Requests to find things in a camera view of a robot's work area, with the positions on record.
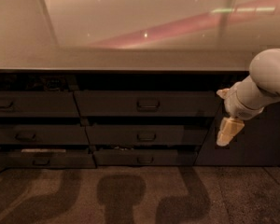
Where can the dark object in left drawer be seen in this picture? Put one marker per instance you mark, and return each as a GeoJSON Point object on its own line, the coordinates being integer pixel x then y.
{"type": "Point", "coordinates": [53, 84]}

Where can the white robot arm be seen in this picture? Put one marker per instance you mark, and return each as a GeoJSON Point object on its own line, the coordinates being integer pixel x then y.
{"type": "Point", "coordinates": [264, 73]}

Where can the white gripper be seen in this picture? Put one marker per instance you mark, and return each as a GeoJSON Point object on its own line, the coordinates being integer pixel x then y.
{"type": "Point", "coordinates": [236, 104]}

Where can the grey drawer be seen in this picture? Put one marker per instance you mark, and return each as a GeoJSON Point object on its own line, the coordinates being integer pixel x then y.
{"type": "Point", "coordinates": [141, 135]}
{"type": "Point", "coordinates": [147, 103]}
{"type": "Point", "coordinates": [168, 157]}
{"type": "Point", "coordinates": [37, 104]}
{"type": "Point", "coordinates": [42, 135]}
{"type": "Point", "coordinates": [76, 159]}

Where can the white strip in bottom drawer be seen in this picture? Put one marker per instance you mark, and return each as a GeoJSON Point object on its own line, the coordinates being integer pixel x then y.
{"type": "Point", "coordinates": [43, 150]}

